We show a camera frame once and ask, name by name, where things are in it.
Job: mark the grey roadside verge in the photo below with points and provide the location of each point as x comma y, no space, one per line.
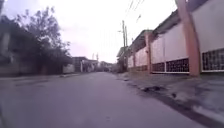
30,78

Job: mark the grey concrete sidewalk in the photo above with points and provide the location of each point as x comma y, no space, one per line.
196,90

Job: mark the low distant buildings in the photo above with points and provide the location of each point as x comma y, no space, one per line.
86,64

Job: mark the utility pole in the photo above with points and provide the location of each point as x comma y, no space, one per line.
123,36

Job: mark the grey asphalt road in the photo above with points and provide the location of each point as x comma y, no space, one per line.
90,103

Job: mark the large dark tree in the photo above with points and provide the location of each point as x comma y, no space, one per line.
45,40

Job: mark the dark building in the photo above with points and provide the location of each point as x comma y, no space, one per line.
10,50

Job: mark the white wall with orange pillars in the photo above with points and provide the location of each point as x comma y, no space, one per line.
173,46

